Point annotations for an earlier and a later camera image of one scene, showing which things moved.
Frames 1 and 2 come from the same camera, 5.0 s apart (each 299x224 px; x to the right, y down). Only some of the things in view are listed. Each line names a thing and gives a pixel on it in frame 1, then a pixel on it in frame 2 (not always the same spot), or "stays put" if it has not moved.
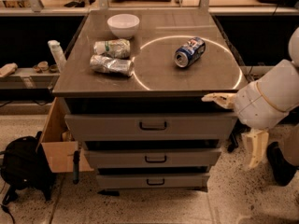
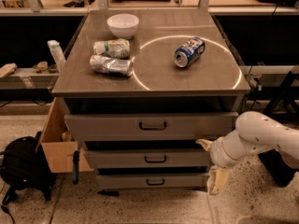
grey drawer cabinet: (134, 81) stays put
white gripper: (256, 106) to (219, 154)
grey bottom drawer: (183, 180) stays put
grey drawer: (153, 158) stays put
